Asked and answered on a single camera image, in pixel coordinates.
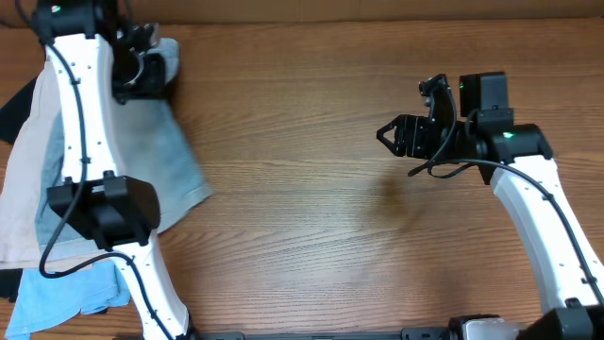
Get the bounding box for light blue denim shorts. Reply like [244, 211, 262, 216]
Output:
[35, 37, 214, 248]

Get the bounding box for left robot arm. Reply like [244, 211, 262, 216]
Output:
[25, 1, 197, 339]

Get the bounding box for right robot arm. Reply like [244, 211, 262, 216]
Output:
[377, 72, 603, 339]

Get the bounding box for beige shorts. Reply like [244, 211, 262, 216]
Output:
[0, 59, 124, 272]

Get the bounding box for black garment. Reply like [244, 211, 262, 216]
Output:
[1, 78, 36, 303]

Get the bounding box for light blue shirt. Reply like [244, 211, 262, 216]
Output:
[5, 262, 130, 340]

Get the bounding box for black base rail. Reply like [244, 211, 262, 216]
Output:
[193, 327, 457, 340]

